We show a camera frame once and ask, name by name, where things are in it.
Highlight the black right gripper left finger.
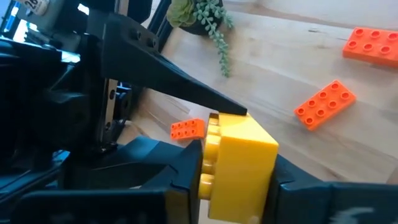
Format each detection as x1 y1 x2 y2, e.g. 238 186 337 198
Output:
12 139 204 224

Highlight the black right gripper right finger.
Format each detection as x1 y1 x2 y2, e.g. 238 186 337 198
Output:
263 154 398 224

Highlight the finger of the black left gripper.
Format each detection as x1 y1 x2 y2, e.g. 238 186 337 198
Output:
98 12 249 116
63 136 185 190

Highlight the orange toy brick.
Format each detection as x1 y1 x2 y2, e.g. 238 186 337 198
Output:
170 118 206 141
294 79 358 131
342 27 398 68

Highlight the yellow toy brick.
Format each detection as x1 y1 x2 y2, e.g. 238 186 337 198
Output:
198 111 280 224

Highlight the potted succulent plant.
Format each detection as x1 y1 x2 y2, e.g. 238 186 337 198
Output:
166 0 234 78

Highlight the white can with number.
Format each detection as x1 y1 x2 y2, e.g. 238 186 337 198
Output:
17 0 51 17

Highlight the black aluminium table frame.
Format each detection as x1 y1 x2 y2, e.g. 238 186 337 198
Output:
146 0 175 54

